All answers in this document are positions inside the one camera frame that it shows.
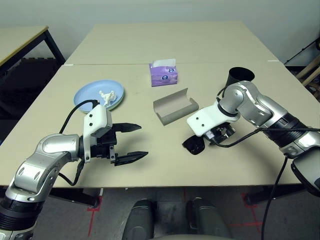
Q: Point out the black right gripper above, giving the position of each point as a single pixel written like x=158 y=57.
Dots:
x=221 y=132

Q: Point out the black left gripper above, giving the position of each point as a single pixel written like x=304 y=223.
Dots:
x=105 y=147

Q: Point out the black sunglasses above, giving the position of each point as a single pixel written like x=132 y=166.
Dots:
x=195 y=147

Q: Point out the white tissue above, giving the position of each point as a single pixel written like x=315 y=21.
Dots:
x=108 y=97

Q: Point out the grey glasses case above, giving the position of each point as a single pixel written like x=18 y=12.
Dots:
x=172 y=107

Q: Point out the blue plate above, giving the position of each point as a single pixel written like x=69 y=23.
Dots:
x=87 y=96

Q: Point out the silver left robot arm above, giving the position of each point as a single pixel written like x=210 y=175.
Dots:
x=50 y=147

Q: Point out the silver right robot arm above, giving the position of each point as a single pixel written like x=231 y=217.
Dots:
x=250 y=100

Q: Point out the green plate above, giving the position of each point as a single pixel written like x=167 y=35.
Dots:
x=119 y=103

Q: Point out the black cup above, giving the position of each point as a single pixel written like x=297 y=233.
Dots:
x=240 y=75

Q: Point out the purple tissue pack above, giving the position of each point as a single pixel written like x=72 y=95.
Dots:
x=163 y=76

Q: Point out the black table foot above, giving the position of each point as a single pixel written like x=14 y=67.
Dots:
x=275 y=196
x=75 y=197

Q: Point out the grey left robot leg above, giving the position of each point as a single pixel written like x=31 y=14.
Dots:
x=140 y=220

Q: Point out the grey robot leg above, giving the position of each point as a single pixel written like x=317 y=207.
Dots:
x=207 y=220
x=140 y=220

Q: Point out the red floor tape mark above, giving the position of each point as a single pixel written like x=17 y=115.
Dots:
x=91 y=220
x=250 y=223

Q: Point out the grey right robot leg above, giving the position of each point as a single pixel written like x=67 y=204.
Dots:
x=207 y=220

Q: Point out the beige robot torso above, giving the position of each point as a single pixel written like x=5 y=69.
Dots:
x=195 y=237

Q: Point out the black stand rod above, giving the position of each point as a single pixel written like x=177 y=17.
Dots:
x=302 y=51

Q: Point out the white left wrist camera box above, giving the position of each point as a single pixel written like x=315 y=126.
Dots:
x=96 y=117

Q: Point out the beige side table black frame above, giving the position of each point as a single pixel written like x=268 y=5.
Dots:
x=20 y=37

